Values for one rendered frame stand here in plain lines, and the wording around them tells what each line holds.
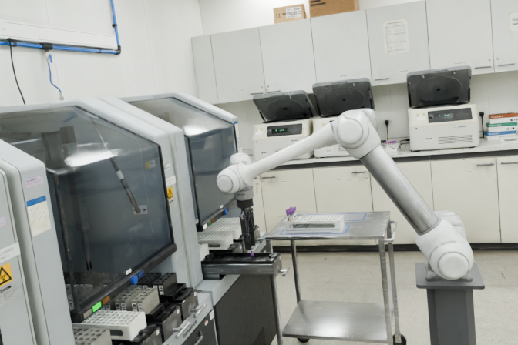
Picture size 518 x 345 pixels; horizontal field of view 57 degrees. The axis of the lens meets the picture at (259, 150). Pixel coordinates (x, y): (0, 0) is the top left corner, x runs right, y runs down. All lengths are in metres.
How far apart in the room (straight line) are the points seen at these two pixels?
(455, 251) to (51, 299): 1.35
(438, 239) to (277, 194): 2.82
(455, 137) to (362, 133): 2.58
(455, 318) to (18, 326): 1.64
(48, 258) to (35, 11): 2.06
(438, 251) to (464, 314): 0.42
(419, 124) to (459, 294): 2.35
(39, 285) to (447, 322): 1.59
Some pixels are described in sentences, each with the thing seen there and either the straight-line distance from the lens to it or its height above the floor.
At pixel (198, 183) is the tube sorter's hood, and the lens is 2.23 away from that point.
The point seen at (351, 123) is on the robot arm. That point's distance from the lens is 1.82.
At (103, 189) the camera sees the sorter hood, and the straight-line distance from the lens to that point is 1.62.
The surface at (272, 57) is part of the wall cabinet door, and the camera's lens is 4.76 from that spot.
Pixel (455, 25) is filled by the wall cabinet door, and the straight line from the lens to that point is 4.62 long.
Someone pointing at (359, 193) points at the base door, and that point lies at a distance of 4.43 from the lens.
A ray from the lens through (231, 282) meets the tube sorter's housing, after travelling 2.38.
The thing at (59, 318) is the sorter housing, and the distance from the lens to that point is 1.51.
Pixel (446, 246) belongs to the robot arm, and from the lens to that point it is 1.92.
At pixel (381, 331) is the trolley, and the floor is 0.28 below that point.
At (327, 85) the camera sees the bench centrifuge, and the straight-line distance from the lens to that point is 4.52.
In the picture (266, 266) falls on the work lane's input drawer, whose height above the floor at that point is 0.80.
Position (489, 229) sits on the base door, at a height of 0.20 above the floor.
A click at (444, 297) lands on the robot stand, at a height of 0.63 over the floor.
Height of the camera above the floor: 1.55
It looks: 7 degrees down
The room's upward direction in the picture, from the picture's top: 7 degrees counter-clockwise
